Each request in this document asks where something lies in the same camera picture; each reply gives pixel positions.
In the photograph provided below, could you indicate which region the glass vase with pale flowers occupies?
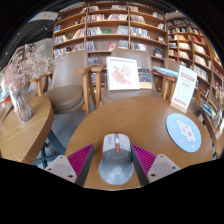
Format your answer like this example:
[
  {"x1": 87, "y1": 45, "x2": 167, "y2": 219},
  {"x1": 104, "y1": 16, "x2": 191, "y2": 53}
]
[{"x1": 212, "y1": 85, "x2": 224, "y2": 129}]

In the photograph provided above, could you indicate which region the stack of flat books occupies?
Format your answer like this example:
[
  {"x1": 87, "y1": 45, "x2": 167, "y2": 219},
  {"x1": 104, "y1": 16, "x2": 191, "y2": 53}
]
[{"x1": 200, "y1": 99, "x2": 218, "y2": 120}]

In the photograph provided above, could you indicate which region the dark standing book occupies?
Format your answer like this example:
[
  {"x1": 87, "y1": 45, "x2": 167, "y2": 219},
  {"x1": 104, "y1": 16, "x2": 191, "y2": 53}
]
[{"x1": 137, "y1": 67, "x2": 153, "y2": 90}]

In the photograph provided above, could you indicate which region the small distant wooden bookshelf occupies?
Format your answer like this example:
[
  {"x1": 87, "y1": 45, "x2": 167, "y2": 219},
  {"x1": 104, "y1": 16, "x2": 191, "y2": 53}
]
[{"x1": 16, "y1": 46, "x2": 34, "y2": 64}]

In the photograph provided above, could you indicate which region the large wooden bookshelf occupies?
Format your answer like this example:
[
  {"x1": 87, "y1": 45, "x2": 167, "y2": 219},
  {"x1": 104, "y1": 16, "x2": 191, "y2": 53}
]
[{"x1": 52, "y1": 2, "x2": 168, "y2": 68}]

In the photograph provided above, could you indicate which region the white framed floral picture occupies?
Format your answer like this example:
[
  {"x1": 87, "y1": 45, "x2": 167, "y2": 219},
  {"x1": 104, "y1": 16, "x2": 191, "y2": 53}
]
[{"x1": 105, "y1": 56, "x2": 141, "y2": 92}]

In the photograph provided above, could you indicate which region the small white card sign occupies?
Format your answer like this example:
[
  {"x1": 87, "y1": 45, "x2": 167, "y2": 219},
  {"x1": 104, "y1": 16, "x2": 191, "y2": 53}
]
[{"x1": 8, "y1": 87, "x2": 20, "y2": 113}]

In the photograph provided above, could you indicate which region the brown wooden armchair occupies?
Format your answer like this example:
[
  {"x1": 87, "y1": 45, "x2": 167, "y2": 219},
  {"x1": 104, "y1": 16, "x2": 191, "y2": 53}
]
[
  {"x1": 90, "y1": 48, "x2": 178, "y2": 106},
  {"x1": 29, "y1": 49, "x2": 96, "y2": 116},
  {"x1": 163, "y1": 58, "x2": 206, "y2": 118}
]

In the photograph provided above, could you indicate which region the glass vase with dried flowers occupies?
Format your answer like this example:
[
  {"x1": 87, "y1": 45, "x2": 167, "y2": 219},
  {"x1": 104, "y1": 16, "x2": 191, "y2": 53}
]
[{"x1": 3, "y1": 44, "x2": 64, "y2": 122}]

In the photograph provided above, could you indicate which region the round light blue mouse pad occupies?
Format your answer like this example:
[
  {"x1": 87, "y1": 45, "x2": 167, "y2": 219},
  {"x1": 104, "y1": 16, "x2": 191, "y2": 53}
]
[{"x1": 165, "y1": 112, "x2": 203, "y2": 154}]

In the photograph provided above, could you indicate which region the white sign on wooden base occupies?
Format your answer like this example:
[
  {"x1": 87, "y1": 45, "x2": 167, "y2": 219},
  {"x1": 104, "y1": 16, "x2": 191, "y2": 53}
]
[{"x1": 170, "y1": 64, "x2": 198, "y2": 114}]

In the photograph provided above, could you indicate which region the white hanging ceiling panel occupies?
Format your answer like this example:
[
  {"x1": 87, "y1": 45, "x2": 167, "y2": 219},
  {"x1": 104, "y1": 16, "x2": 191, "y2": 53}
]
[{"x1": 29, "y1": 11, "x2": 59, "y2": 23}]

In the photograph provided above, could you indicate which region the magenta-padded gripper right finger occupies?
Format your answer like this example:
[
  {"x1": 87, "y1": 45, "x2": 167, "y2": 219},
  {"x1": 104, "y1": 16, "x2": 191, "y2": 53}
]
[{"x1": 130, "y1": 143, "x2": 182, "y2": 187}]

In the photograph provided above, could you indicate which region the grey computer mouse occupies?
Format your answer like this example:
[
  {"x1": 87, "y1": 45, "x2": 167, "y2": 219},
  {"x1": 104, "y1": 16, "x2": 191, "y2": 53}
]
[{"x1": 97, "y1": 133, "x2": 135, "y2": 186}]

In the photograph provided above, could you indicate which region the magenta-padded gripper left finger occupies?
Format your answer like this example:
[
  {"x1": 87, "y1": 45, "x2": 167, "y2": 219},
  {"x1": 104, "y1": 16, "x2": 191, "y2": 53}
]
[{"x1": 44, "y1": 143, "x2": 95, "y2": 187}]

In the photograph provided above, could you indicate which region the curved wooden bookshelf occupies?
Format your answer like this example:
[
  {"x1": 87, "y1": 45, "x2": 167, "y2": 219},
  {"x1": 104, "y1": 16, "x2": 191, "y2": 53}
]
[{"x1": 165, "y1": 16, "x2": 224, "y2": 111}]

